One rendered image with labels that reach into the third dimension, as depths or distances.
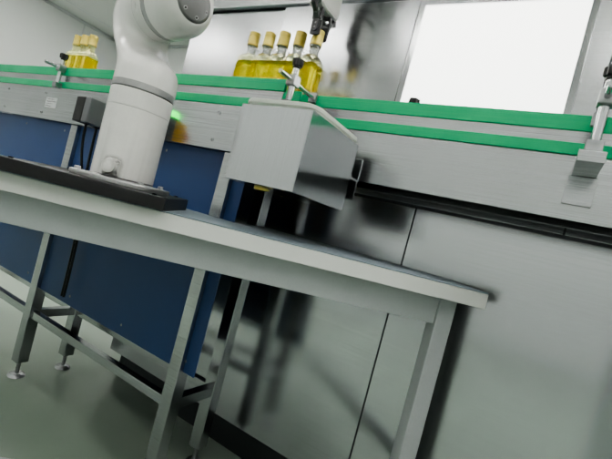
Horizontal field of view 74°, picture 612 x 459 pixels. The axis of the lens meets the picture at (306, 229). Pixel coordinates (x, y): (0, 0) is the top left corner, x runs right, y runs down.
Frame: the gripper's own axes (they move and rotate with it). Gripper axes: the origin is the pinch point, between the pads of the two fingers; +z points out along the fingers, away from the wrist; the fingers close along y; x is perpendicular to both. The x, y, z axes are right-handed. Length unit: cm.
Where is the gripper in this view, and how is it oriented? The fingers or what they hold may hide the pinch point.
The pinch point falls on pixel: (319, 31)
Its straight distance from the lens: 129.6
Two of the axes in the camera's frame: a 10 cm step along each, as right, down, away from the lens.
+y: -4.8, -1.2, -8.7
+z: -2.6, 9.7, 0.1
